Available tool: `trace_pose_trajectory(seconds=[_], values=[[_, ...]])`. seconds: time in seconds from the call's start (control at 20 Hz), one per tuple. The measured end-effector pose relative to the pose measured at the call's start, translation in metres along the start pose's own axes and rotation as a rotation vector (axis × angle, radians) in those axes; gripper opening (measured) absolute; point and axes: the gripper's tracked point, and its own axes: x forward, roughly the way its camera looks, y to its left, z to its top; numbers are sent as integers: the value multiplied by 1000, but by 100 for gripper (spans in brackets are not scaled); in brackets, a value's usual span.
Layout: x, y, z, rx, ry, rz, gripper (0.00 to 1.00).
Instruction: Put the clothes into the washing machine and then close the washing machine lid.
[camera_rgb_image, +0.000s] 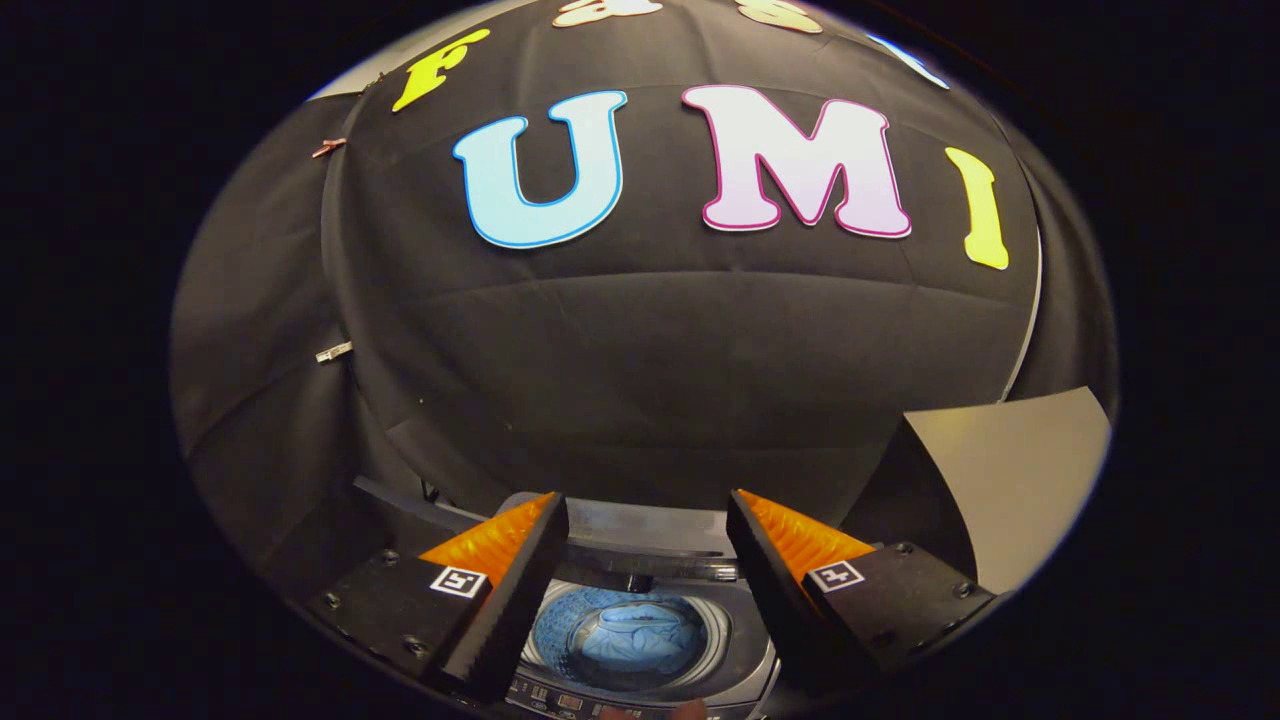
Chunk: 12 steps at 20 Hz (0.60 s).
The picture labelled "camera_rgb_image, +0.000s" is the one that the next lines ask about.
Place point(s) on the silver cloth clip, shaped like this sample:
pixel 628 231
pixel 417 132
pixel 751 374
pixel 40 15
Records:
pixel 333 352

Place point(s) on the grey top-load washing machine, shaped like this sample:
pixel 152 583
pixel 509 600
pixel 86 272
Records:
pixel 650 530

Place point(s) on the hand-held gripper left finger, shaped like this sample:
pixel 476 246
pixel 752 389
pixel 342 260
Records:
pixel 515 590

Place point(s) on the beige cabinet with dark top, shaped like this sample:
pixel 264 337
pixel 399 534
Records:
pixel 1010 480

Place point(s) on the copper cloth clip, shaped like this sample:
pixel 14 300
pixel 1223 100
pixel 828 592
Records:
pixel 328 147

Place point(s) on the light blue shirt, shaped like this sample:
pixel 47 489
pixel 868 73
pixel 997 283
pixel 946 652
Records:
pixel 640 640

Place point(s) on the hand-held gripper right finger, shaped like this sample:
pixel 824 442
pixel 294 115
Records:
pixel 775 590

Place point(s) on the black backdrop cloth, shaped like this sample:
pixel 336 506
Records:
pixel 650 350

